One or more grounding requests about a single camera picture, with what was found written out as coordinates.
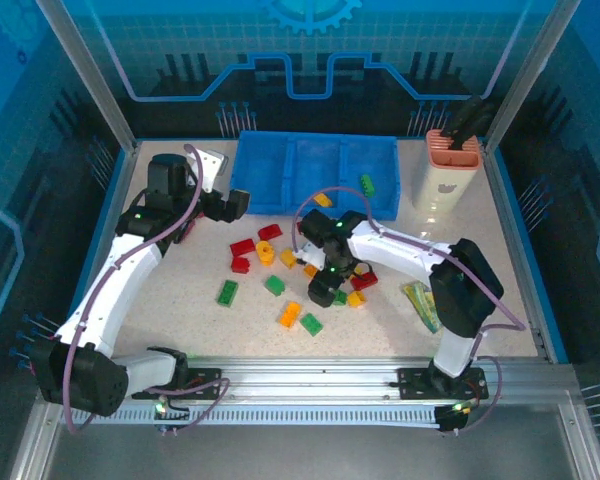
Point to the green lego brick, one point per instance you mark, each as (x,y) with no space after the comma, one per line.
(366,185)
(275,285)
(228,292)
(340,298)
(311,324)

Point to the orange lego brick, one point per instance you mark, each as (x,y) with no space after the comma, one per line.
(310,271)
(290,315)

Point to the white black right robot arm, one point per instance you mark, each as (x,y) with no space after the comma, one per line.
(400,255)

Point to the red sloped lego brick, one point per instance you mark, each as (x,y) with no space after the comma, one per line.
(269,232)

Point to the blue three-compartment tray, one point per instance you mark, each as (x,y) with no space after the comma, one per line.
(265,170)

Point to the yellow round lego brick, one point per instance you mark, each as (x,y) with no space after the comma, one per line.
(265,252)

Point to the green yellow snack bag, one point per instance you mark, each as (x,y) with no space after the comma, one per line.
(422,305)

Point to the white pink knife block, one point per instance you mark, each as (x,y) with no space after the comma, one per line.
(445,185)

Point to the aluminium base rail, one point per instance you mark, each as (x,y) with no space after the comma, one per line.
(305,372)

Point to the aluminium frame post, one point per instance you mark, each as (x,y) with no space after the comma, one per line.
(90,75)
(530,70)

